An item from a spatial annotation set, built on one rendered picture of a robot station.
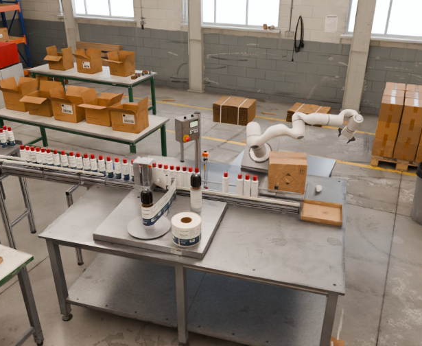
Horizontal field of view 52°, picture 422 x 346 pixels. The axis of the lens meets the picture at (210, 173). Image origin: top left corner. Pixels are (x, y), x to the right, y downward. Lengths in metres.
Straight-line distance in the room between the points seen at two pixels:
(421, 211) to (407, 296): 1.25
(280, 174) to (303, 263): 0.90
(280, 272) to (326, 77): 6.05
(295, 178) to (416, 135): 2.95
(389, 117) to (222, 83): 4.07
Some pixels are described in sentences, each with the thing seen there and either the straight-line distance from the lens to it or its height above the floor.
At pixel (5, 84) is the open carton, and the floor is 1.08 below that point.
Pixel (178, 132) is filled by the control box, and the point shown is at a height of 1.37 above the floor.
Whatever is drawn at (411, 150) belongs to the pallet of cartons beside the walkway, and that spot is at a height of 0.30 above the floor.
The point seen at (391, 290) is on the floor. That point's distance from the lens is 4.19.
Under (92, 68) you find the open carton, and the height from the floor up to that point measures 0.88.
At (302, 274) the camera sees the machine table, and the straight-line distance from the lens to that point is 2.82.
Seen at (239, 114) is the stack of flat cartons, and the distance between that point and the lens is 7.36.
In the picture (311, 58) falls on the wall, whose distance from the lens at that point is 8.44.
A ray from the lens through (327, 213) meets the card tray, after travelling 3.43.
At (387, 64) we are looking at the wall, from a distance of 8.28.
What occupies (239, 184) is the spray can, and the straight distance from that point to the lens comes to 3.36.
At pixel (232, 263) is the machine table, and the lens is 2.84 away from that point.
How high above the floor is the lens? 2.61
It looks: 27 degrees down
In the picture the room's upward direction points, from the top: straight up
